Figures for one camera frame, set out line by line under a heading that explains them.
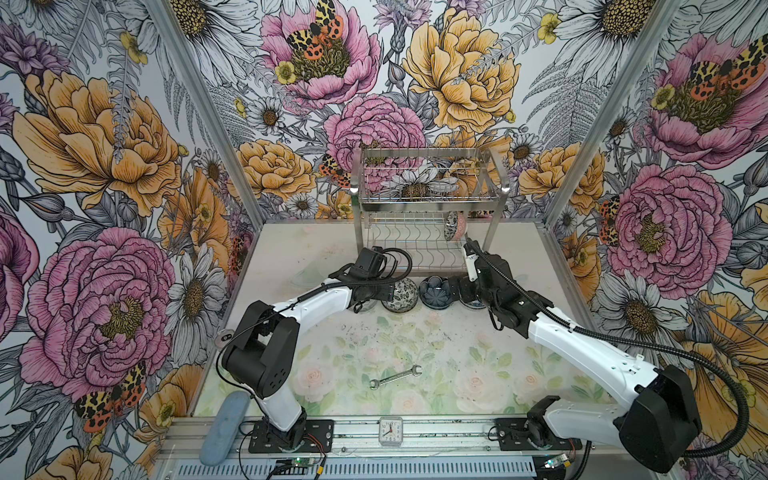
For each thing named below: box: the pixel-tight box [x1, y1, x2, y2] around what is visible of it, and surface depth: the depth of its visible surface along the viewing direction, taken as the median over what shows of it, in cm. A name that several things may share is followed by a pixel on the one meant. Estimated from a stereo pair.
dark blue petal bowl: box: [418, 275, 452, 310], surface depth 99 cm
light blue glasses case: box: [200, 391, 251, 466], surface depth 74 cm
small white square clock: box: [379, 416, 403, 447], surface depth 75 cm
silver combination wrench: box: [369, 364, 423, 391], surface depth 85 cm
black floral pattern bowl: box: [381, 278, 419, 313], surface depth 98 cm
